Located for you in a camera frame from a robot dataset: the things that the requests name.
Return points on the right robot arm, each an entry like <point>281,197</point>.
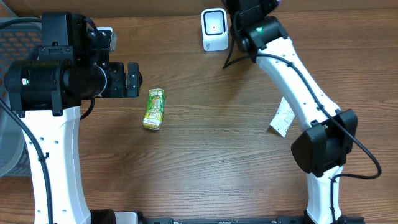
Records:
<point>327,131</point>

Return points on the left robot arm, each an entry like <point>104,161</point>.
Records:
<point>70,65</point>

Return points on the white barcode scanner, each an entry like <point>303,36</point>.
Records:
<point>214,27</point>

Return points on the grey plastic mesh basket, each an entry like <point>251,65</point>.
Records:
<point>17,42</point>

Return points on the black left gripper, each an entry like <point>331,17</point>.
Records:
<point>117,79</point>

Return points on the white tube gold cap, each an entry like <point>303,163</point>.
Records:
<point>283,118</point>

